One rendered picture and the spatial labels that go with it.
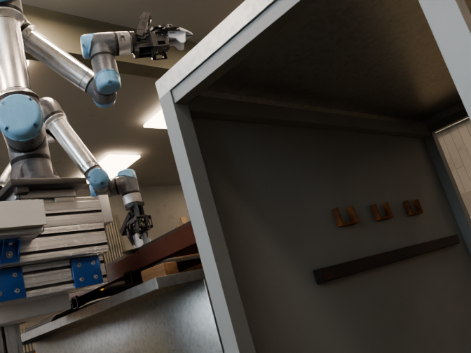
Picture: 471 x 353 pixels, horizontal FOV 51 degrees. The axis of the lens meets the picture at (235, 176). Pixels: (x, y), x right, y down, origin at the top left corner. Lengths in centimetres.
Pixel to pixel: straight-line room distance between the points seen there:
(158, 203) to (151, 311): 887
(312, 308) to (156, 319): 65
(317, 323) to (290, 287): 11
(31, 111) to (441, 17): 110
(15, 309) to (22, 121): 53
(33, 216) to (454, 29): 106
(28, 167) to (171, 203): 921
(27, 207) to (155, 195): 922
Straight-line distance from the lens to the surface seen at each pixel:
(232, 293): 96
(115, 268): 191
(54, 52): 175
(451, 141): 901
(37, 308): 158
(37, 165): 156
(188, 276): 141
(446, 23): 70
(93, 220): 156
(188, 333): 154
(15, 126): 146
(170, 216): 1057
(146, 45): 164
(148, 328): 171
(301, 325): 114
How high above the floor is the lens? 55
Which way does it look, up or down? 15 degrees up
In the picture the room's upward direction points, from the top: 16 degrees counter-clockwise
